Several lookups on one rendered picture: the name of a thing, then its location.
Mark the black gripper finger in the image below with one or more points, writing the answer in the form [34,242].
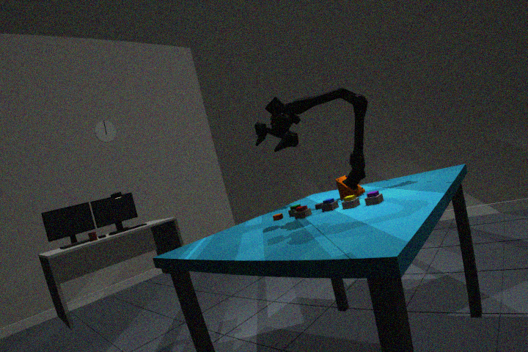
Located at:
[261,135]
[285,142]

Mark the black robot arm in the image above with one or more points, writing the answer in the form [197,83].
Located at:
[299,105]

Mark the green button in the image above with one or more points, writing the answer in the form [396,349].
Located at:
[293,210]

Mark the blue button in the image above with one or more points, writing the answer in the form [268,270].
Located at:
[329,204]

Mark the yellow button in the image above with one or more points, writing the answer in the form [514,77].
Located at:
[350,202]

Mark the red button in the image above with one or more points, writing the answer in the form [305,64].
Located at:
[302,212]

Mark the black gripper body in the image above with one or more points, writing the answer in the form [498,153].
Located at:
[278,131]

